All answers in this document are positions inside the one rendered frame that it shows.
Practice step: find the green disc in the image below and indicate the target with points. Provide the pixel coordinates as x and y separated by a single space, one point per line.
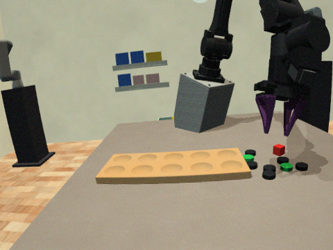
248 157
286 167

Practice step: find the wooden tray with round pockets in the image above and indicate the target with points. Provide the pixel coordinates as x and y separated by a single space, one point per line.
163 167

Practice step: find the red cube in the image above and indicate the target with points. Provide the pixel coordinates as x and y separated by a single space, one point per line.
278 150

